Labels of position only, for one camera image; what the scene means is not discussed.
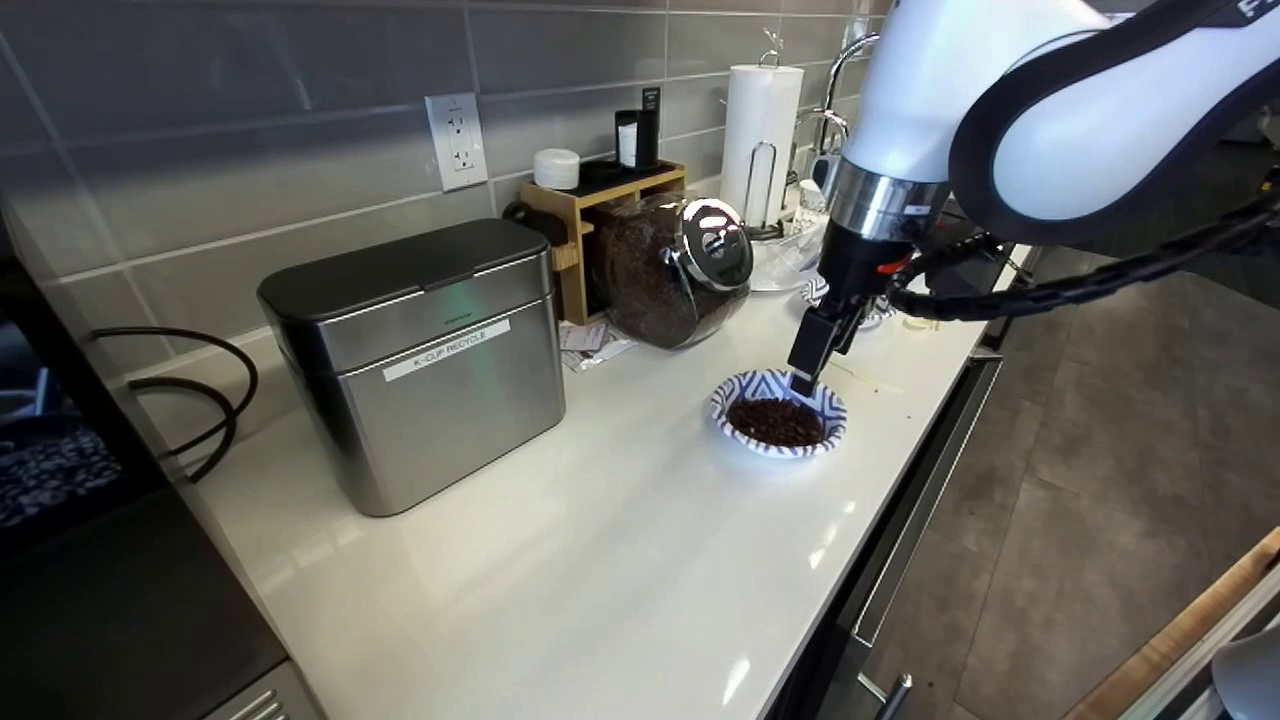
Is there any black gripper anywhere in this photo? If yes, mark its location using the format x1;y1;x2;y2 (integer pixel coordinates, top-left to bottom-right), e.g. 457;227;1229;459
784;221;925;398

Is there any large coffee bean pile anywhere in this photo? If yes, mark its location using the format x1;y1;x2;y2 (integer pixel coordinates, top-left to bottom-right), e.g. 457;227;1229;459
722;396;832;452

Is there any blue patterned paper bowl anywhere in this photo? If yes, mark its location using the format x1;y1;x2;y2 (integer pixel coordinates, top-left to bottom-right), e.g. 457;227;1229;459
703;366;852;465

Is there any clear zip bag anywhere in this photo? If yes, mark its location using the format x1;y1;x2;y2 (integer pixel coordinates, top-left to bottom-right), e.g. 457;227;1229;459
742;213;834;298

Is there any metal paper towel holder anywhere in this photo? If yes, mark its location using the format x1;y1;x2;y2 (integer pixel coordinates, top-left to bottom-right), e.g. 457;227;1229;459
735;25;792;248

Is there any small white packet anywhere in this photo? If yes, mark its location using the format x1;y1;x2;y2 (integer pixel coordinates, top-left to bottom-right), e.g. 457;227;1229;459
555;315;631;379

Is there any white paper towel roll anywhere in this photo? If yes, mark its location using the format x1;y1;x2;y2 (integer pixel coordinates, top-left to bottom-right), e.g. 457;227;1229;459
714;59;807;227

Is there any wooden shelf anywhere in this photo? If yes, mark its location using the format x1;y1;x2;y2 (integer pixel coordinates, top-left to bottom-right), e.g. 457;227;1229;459
512;157;693;329

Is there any tall slim black bottle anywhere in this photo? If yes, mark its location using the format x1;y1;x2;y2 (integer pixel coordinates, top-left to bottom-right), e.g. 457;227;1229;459
634;84;662;173

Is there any black canister with label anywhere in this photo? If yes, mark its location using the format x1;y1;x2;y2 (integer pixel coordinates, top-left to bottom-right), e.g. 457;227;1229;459
612;109;642;176

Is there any small white jar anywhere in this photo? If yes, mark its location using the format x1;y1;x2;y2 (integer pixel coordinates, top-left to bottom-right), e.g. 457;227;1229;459
531;145;586;197

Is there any stainless steel bin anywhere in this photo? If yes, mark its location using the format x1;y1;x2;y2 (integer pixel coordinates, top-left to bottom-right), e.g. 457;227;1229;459
254;214;573;518

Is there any wooden table edge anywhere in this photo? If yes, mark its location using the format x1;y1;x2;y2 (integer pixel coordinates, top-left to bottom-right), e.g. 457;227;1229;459
1059;518;1280;720

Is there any grey rounded object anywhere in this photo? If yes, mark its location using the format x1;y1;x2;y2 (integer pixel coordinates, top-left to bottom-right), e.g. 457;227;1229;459
1203;622;1280;720

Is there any black glossy appliance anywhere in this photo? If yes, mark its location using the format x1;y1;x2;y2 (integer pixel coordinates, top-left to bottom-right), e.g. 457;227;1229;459
0;483;333;720

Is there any black monitor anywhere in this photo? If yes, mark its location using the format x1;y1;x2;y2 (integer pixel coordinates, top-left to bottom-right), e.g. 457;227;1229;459
0;214;174;565

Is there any long steel handle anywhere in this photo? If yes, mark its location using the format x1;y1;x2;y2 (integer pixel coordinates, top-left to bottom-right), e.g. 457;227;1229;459
849;355;1006;654

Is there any short steel handle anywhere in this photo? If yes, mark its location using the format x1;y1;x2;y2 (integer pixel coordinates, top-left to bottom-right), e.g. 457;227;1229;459
852;666;925;720

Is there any white wall outlet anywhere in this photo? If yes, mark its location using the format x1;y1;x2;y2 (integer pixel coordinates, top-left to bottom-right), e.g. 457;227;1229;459
420;87;493;197

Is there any black power cable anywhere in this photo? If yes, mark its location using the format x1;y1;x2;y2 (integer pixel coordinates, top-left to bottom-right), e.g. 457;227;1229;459
82;325;264;487

